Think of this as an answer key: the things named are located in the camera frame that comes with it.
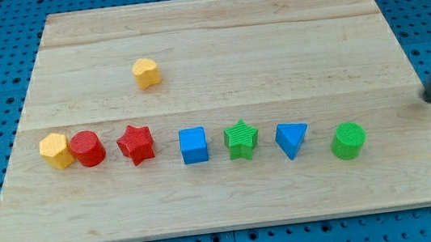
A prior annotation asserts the green cylinder block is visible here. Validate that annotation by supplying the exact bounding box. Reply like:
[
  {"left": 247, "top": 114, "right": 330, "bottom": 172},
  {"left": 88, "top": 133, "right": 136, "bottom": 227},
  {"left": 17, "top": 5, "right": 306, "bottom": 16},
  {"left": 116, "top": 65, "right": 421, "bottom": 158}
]
[{"left": 331, "top": 121, "right": 366, "bottom": 160}]

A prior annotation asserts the blue triangle block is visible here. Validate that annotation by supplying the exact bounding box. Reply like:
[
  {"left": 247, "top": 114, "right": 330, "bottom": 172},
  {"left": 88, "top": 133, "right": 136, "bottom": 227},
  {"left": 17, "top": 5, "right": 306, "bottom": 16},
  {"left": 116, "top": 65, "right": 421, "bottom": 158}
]
[{"left": 275, "top": 122, "right": 308, "bottom": 160}]

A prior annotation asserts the red star block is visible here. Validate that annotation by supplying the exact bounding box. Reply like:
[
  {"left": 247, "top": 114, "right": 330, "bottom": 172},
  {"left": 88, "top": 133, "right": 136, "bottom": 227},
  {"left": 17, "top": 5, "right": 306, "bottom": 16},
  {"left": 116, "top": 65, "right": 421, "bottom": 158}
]
[{"left": 116, "top": 125, "right": 155, "bottom": 166}]

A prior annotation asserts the green star block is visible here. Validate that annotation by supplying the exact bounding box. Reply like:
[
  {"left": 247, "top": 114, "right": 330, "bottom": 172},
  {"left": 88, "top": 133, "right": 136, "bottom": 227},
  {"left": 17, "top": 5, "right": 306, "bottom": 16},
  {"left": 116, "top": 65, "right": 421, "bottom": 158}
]
[{"left": 223, "top": 120, "right": 258, "bottom": 160}]

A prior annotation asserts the yellow heart block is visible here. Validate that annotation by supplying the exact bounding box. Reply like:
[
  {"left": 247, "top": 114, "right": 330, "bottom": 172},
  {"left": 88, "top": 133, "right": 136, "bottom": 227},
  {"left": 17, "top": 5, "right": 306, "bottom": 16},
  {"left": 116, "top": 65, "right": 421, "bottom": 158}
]
[{"left": 132, "top": 58, "right": 162, "bottom": 89}]

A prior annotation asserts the red cylinder block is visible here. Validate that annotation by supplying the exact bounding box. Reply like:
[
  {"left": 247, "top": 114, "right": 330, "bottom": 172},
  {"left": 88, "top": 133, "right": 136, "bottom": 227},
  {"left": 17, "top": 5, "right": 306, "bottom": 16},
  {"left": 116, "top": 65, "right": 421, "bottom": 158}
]
[{"left": 70, "top": 130, "right": 106, "bottom": 168}]

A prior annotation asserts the yellow hexagon block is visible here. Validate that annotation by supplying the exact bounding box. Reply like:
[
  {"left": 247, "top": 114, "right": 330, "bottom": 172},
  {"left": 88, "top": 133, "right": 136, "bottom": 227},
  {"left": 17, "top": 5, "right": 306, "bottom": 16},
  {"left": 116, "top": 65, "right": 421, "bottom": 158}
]
[{"left": 39, "top": 133, "right": 76, "bottom": 169}]

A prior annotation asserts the blue cube block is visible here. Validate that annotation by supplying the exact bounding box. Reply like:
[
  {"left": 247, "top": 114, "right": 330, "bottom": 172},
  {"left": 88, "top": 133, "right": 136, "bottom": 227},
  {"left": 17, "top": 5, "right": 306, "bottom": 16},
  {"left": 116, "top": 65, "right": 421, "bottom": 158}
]
[{"left": 179, "top": 127, "right": 209, "bottom": 165}]

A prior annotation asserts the wooden board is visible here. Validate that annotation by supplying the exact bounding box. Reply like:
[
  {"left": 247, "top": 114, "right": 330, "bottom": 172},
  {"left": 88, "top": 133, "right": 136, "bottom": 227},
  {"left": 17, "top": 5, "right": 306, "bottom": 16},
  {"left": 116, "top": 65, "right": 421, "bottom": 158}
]
[{"left": 0, "top": 0, "right": 431, "bottom": 242}]

